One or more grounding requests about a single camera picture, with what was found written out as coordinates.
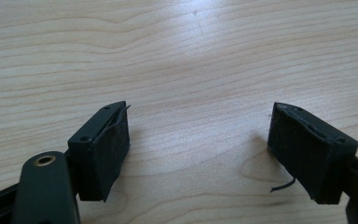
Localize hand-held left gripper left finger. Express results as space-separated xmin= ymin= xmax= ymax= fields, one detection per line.
xmin=67 ymin=100 xmax=131 ymax=203

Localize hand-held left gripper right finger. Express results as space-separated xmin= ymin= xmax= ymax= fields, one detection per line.
xmin=267 ymin=102 xmax=358 ymax=205

